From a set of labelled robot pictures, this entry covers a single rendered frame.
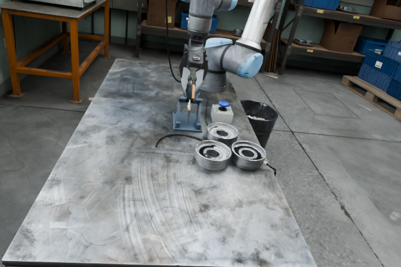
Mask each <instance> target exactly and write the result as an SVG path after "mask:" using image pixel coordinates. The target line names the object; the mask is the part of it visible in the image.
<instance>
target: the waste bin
mask: <svg viewBox="0 0 401 267"><path fill-rule="evenodd" d="M240 103H241V105H242V107H243V109H244V111H245V113H246V115H247V116H251V117H254V116H255V117H257V118H262V119H265V120H258V119H253V118H250V117H247V118H248V120H249V122H250V124H251V126H252V128H253V130H254V132H255V135H256V137H257V139H258V141H259V143H260V145H261V147H263V148H264V149H265V147H266V144H267V141H268V139H269V136H270V134H271V132H272V130H273V127H274V124H275V123H276V120H277V118H278V113H277V111H276V110H275V109H273V108H272V107H270V106H269V105H267V104H265V103H261V102H259V101H254V100H240Z"/></svg>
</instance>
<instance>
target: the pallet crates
mask: <svg viewBox="0 0 401 267"><path fill-rule="evenodd" d="M397 42H401V41H395V40H389V42H388V44H387V46H386V48H385V51H378V52H381V53H380V54H378V53H376V52H375V51H377V50H371V49H368V51H367V53H366V57H365V59H364V61H363V63H362V66H361V68H360V71H359V74H358V75H357V76H343V79H342V81H341V83H340V84H341V85H342V86H344V87H346V88H347V89H349V90H351V91H352V92H354V93H355V94H357V95H358V96H360V97H362V98H363V99H365V100H367V101H368V102H370V103H371V104H373V105H375V106H376V107H378V108H380V109H381V110H382V111H384V112H386V113H387V114H389V115H391V116H393V117H394V118H395V119H397V120H399V121H400V122H401V44H400V43H397ZM353 83H355V84H357V85H358V86H360V87H362V88H363V89H365V90H367V93H366V95H365V94H363V93H361V92H360V91H358V90H357V89H354V88H353V87H352V86H353ZM379 98H380V99H382V100H384V101H386V102H388V103H389V104H391V105H393V106H394V107H396V108H397V109H396V111H395V112H393V111H391V110H390V109H388V108H387V107H384V106H383V105H381V104H380V103H378V102H377V101H378V100H379Z"/></svg>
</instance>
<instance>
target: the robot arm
mask: <svg viewBox="0 0 401 267"><path fill-rule="evenodd" d="M182 1H185V2H186V3H188V2H189V3H190V9H189V18H186V20H187V21H188V25H187V27H188V28H187V33H188V34H190V35H191V37H190V39H189V44H184V51H183V57H182V58H181V61H180V65H179V69H180V77H181V83H182V87H183V89H184V91H185V92H186V91H187V83H188V77H189V76H190V69H189V68H190V67H194V68H198V69H197V70H196V71H195V75H196V80H195V92H196V91H197V90H198V89H201V90H203V91H206V92H212V93H221V92H225V91H226V89H227V79H226V71H227V72H230V73H233V74H235V75H238V76H239V77H244V78H246V79H249V78H252V77H253V76H254V75H256V74H257V72H258V71H259V69H260V67H261V65H262V63H263V56H262V55H261V50H262V49H261V47H260V43H261V41H262V38H263V36H264V32H265V31H266V28H267V25H268V23H269V20H270V17H271V15H272V12H273V9H274V6H275V4H276V1H277V0H255V1H254V4H253V6H252V9H251V12H250V14H249V17H248V20H247V22H246V25H245V28H244V31H243V33H242V37H241V38H240V39H239V40H237V41H236V43H235V45H232V43H233V42H232V40H231V39H225V38H210V39H208V40H207V41H206V45H205V47H204V46H203V39H202V37H208V36H209V31H210V30H211V23H212V15H213V11H229V10H232V9H234V7H235V6H236V4H237V0H182ZM187 66H188V67H189V68H188V67H187Z"/></svg>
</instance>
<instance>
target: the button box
mask: <svg viewBox="0 0 401 267"><path fill-rule="evenodd" d="M211 119H212V122H213V123H214V122H222V123H227V124H230V125H231V124H232V119H233V112H232V109H231V107H230V106H228V107H225V109H222V108H221V106H220V105H215V104H213V105H212V110H211Z"/></svg>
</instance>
